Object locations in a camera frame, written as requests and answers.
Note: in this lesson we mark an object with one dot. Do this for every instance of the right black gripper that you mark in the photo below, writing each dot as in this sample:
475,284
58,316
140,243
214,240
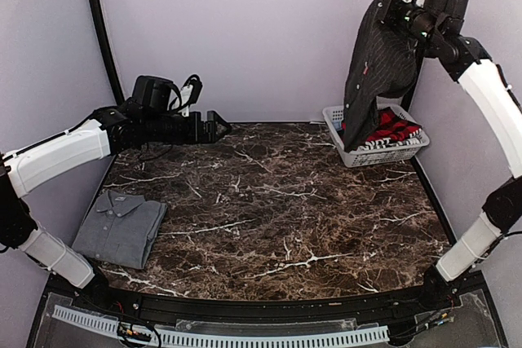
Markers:
389,11

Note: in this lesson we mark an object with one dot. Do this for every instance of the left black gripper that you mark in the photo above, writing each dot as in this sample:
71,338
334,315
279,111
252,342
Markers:
201,134

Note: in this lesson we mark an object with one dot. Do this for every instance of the black pinstriped long sleeve shirt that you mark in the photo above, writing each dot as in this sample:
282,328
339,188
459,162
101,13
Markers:
385,63

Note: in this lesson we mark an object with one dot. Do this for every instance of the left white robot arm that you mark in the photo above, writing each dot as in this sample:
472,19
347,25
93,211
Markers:
106,132

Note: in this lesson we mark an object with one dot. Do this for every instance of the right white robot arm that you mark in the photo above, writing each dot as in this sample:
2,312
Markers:
485,83

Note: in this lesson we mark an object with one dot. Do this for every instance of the red black plaid shirt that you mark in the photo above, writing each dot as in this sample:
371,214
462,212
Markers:
388,123

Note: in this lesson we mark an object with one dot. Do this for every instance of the white plastic laundry basket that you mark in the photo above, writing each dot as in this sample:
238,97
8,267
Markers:
397,151

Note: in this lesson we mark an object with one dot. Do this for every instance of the black white patterned garment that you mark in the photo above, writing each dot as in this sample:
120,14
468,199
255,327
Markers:
391,141

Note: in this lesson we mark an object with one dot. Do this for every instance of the folded grey shirt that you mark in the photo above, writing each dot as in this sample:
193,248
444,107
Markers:
120,229

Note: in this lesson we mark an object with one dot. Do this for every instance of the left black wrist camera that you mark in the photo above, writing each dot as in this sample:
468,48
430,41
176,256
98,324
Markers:
153,93

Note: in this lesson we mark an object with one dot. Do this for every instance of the left black frame post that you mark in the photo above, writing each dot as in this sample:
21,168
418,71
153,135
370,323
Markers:
101,33

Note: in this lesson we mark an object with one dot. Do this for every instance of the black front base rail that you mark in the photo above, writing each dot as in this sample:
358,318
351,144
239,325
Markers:
380,307

